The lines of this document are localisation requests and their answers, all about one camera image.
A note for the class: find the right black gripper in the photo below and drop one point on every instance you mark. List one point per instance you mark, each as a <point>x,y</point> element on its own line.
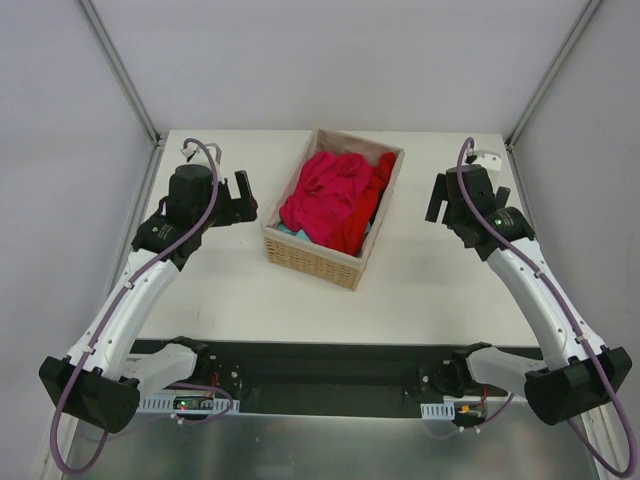
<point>439,203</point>

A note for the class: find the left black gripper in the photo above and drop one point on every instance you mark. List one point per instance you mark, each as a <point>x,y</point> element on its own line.
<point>235,208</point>

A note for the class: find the wicker laundry basket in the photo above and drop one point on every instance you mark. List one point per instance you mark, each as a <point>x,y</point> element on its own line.
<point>313,259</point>

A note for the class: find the magenta t shirt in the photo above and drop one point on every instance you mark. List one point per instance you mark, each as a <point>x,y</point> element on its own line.
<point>326,194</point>

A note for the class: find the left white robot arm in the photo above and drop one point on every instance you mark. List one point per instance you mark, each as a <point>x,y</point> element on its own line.
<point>94,382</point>

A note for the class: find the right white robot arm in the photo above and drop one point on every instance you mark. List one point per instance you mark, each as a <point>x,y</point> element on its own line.
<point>577,371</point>

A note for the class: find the teal t shirt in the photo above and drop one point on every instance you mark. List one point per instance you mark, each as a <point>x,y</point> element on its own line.
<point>295,232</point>

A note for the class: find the red t shirt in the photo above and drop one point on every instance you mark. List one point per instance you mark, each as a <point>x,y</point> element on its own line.
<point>368,201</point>

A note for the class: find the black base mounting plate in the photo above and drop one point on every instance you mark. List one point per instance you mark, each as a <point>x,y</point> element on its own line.
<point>380,381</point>

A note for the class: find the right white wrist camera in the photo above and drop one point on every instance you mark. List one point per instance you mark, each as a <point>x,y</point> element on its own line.
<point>491,161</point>

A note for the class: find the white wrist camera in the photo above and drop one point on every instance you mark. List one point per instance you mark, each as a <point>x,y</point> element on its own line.
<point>196,154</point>
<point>491,161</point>

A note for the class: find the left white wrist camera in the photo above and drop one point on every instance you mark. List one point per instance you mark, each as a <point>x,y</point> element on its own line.
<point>196,154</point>

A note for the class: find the right aluminium frame post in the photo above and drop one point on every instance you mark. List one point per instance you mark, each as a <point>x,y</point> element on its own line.
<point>577,30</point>

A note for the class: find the aluminium frame post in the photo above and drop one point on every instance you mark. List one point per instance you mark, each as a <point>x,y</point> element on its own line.
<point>577,30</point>
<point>111,54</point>

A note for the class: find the right white cable duct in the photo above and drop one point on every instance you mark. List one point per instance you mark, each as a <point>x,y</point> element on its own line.
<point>445,411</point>

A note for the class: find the white cable duct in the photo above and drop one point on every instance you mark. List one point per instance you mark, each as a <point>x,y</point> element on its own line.
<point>167,403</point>
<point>445,411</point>

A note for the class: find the left aluminium frame post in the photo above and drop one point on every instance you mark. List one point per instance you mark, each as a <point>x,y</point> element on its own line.
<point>111,54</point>

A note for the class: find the left white cable duct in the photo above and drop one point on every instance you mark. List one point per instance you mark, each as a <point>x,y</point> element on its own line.
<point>167,403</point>

